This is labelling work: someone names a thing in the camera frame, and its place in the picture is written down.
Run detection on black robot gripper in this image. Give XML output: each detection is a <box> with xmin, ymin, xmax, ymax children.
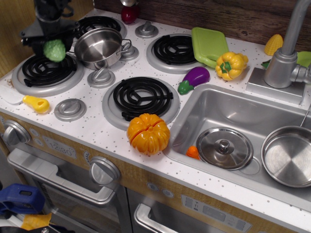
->
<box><xmin>19</xmin><ymin>18</ymin><xmax>79</xmax><ymax>56</ymax></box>

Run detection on green bumpy toy squash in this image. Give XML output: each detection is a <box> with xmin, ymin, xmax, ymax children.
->
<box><xmin>43</xmin><ymin>39</ymin><xmax>66</xmax><ymax>62</ymax></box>

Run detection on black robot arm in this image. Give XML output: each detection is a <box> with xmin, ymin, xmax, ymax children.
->
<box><xmin>19</xmin><ymin>0</ymin><xmax>80</xmax><ymax>56</ymax></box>

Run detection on small steel pot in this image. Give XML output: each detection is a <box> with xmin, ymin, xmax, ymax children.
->
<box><xmin>67</xmin><ymin>28</ymin><xmax>132</xmax><ymax>70</ymax></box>

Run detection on silver stove knob behind pot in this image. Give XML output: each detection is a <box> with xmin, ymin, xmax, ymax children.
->
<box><xmin>120</xmin><ymin>43</ymin><xmax>139</xmax><ymax>62</ymax></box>

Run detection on steel pot lid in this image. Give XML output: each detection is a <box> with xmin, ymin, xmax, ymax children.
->
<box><xmin>196</xmin><ymin>127</ymin><xmax>254</xmax><ymax>170</ymax></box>

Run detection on steel frying pan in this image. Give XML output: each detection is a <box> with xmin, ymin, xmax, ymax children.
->
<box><xmin>261</xmin><ymin>109</ymin><xmax>311</xmax><ymax>188</ymax></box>

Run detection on front left black burner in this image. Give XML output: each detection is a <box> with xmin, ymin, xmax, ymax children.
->
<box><xmin>12</xmin><ymin>54</ymin><xmax>84</xmax><ymax>97</ymax></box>

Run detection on silver stove knob middle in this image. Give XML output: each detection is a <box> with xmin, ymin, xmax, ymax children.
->
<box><xmin>87</xmin><ymin>68</ymin><xmax>116</xmax><ymax>89</ymax></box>

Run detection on silver stove knob front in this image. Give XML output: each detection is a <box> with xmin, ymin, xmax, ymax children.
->
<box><xmin>54</xmin><ymin>99</ymin><xmax>86</xmax><ymax>122</ymax></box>

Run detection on red toy bottle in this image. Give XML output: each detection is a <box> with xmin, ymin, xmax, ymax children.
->
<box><xmin>121</xmin><ymin>0</ymin><xmax>140</xmax><ymax>24</ymax></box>

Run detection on centre front black burner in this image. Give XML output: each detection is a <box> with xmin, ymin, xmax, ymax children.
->
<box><xmin>102</xmin><ymin>77</ymin><xmax>179</xmax><ymax>131</ymax></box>

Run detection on silver stove knob back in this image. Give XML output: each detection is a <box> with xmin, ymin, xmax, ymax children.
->
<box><xmin>135</xmin><ymin>21</ymin><xmax>159</xmax><ymax>39</ymax></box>

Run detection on silver oven dial left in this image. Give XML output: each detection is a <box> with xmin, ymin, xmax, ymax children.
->
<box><xmin>3</xmin><ymin>120</ymin><xmax>31</xmax><ymax>146</ymax></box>

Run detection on silver oven dial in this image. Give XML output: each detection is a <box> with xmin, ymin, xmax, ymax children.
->
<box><xmin>89</xmin><ymin>156</ymin><xmax>121</xmax><ymax>186</ymax></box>
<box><xmin>3</xmin><ymin>120</ymin><xmax>31</xmax><ymax>146</ymax></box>

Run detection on back right black burner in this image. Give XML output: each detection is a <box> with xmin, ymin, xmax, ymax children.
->
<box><xmin>146</xmin><ymin>33</ymin><xmax>205</xmax><ymax>74</ymax></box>

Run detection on orange toy pumpkin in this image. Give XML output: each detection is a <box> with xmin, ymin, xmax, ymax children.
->
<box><xmin>127</xmin><ymin>113</ymin><xmax>170</xmax><ymax>155</ymax></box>

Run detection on silver oven dial right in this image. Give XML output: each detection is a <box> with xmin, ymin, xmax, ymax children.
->
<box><xmin>89</xmin><ymin>156</ymin><xmax>121</xmax><ymax>186</ymax></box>

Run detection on purple toy eggplant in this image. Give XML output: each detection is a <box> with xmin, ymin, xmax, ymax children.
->
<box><xmin>177</xmin><ymin>67</ymin><xmax>210</xmax><ymax>95</ymax></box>

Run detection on green plastic cutting board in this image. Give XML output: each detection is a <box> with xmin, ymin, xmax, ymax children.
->
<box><xmin>191</xmin><ymin>27</ymin><xmax>229</xmax><ymax>68</ymax></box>

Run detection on blue clamp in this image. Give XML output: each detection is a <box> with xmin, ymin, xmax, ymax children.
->
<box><xmin>0</xmin><ymin>183</ymin><xmax>45</xmax><ymax>215</ymax></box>

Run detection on orange toy carrot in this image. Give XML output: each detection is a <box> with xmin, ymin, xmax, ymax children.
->
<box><xmin>186</xmin><ymin>146</ymin><xmax>200</xmax><ymax>160</ymax></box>

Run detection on yellow cloth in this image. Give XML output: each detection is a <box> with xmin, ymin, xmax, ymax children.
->
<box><xmin>21</xmin><ymin>213</ymin><xmax>52</xmax><ymax>231</ymax></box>

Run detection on yellow toy bell pepper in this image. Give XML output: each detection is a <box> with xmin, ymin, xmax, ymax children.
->
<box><xmin>215</xmin><ymin>52</ymin><xmax>248</xmax><ymax>81</ymax></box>

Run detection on yellow toy corn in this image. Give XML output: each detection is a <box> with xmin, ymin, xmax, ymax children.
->
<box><xmin>264</xmin><ymin>34</ymin><xmax>283</xmax><ymax>56</ymax></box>

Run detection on silver toy faucet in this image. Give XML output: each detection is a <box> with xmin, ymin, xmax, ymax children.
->
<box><xmin>246</xmin><ymin>0</ymin><xmax>311</xmax><ymax>104</ymax></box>

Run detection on yellow handled white spatula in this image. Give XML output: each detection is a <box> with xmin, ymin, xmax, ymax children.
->
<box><xmin>0</xmin><ymin>85</ymin><xmax>50</xmax><ymax>114</ymax></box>

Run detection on silver oven door handle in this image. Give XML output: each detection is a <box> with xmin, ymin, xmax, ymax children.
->
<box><xmin>8</xmin><ymin>149</ymin><xmax>115</xmax><ymax>207</ymax></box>

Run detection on silver dishwasher door handle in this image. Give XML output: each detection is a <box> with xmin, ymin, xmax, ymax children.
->
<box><xmin>133</xmin><ymin>203</ymin><xmax>180</xmax><ymax>233</ymax></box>

